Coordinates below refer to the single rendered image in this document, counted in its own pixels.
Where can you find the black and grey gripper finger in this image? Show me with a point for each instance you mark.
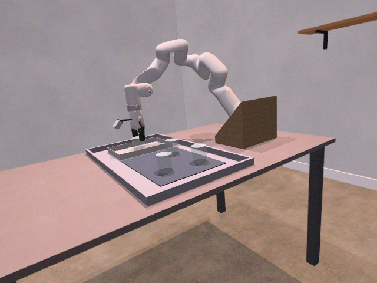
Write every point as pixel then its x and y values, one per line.
pixel 141 133
pixel 134 132

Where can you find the clear glass jar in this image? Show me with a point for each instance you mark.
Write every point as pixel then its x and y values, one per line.
pixel 137 144
pixel 172 146
pixel 199 153
pixel 164 162

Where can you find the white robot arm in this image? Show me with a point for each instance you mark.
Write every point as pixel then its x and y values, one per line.
pixel 216 83

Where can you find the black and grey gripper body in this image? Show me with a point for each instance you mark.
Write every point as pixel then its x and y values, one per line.
pixel 136 116

